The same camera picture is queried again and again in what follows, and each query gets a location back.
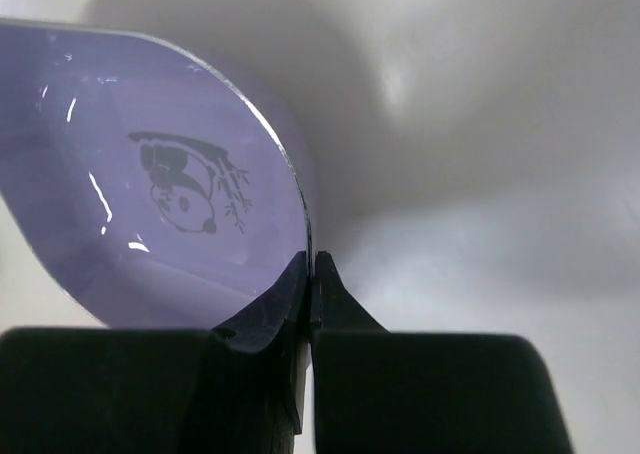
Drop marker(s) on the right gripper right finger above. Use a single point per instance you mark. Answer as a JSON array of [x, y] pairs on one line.
[[377, 391]]

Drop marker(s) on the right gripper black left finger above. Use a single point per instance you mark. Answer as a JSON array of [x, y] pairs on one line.
[[235, 388]]

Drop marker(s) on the purple plate top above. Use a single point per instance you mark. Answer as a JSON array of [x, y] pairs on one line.
[[154, 190]]

